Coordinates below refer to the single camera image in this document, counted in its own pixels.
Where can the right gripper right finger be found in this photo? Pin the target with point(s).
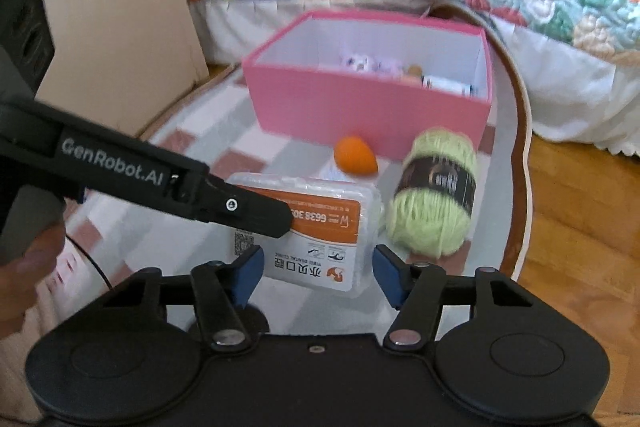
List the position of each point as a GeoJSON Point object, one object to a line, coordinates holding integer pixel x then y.
{"type": "Point", "coordinates": [414, 291]}

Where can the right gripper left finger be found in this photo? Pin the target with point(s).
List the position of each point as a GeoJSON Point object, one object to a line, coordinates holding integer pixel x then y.
{"type": "Point", "coordinates": [220, 291]}

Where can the green yarn ball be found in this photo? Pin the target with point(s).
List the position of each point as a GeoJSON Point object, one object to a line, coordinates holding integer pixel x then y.
{"type": "Point", "coordinates": [431, 210]}

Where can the clear box orange label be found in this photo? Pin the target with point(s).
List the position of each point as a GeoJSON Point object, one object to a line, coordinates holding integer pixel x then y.
{"type": "Point", "coordinates": [331, 239]}

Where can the orange makeup sponge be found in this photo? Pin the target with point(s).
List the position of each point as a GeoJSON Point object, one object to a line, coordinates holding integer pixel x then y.
{"type": "Point", "coordinates": [354, 156]}

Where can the white soap packet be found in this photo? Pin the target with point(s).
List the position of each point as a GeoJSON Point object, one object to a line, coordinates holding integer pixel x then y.
{"type": "Point", "coordinates": [448, 85]}

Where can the gold cap perfume bottle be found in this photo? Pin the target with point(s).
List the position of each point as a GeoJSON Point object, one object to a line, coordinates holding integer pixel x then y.
{"type": "Point", "coordinates": [413, 75]}

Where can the purple plush toy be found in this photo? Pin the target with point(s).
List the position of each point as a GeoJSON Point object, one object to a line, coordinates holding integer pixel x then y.
{"type": "Point", "coordinates": [384, 67]}

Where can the person left hand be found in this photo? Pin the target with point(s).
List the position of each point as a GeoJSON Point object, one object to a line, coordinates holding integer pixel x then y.
{"type": "Point", "coordinates": [20, 278]}

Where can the pink cardboard box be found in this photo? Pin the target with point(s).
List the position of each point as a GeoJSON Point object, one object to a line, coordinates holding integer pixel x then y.
{"type": "Point", "coordinates": [299, 85]}

